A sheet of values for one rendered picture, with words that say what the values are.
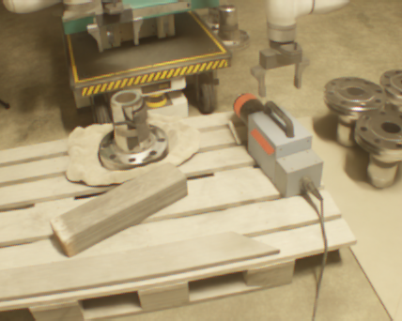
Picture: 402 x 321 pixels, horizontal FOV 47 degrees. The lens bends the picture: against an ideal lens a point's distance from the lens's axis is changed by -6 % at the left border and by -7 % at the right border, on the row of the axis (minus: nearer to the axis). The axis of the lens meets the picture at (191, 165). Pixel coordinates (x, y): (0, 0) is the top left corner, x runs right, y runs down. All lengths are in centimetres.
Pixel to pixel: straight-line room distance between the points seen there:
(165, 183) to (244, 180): 29
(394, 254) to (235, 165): 64
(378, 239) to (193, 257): 66
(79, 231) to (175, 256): 29
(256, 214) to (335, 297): 36
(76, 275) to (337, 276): 81
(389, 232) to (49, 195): 120
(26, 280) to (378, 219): 120
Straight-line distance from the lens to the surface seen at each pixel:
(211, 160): 176
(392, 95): 205
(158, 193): 153
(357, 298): 156
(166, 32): 229
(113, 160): 174
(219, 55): 208
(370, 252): 167
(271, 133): 161
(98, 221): 147
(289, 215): 156
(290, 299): 152
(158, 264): 140
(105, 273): 141
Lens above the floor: 124
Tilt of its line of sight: 39 degrees down
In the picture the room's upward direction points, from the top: 5 degrees counter-clockwise
